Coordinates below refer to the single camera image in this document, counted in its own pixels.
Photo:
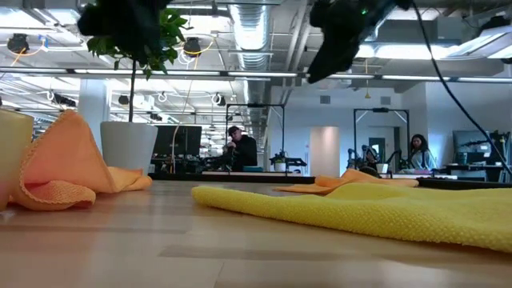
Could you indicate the yellow microfiber towel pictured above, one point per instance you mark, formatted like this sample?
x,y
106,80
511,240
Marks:
x,y
360,212

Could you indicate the black background monitor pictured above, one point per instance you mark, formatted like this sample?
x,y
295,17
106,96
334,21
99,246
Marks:
x,y
184,140

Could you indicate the person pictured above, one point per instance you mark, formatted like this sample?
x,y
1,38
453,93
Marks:
x,y
246,154
420,158

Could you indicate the yellow translucent plastic tray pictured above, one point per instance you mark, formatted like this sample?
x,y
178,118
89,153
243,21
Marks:
x,y
12,152

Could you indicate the long ceiling light strip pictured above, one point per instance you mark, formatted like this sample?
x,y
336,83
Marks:
x,y
260,74

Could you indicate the small background potted plant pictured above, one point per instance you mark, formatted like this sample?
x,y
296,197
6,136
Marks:
x,y
280,164

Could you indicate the black ceiling camera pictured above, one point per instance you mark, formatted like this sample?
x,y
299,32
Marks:
x,y
192,46

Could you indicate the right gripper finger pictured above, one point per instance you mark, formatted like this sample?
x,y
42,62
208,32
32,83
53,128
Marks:
x,y
332,58

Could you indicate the black metal stand frame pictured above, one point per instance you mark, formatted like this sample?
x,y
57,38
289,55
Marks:
x,y
256,105
380,109

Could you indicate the silver ceiling air duct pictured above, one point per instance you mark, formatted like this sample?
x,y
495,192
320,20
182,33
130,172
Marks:
x,y
251,32

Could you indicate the green leafy plant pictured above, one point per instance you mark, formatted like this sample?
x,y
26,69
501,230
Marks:
x,y
170,40

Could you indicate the orange microfiber towel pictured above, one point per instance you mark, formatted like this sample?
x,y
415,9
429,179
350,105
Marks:
x,y
68,160
360,179

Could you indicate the pale door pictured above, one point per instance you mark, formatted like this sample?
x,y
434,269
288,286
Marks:
x,y
325,152

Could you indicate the black aluminium table frame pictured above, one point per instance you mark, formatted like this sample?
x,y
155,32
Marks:
x,y
240,178

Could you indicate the white plant pot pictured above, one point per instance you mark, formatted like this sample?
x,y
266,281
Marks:
x,y
128,144

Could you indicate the grey background monitor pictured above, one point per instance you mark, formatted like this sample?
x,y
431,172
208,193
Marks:
x,y
470,140

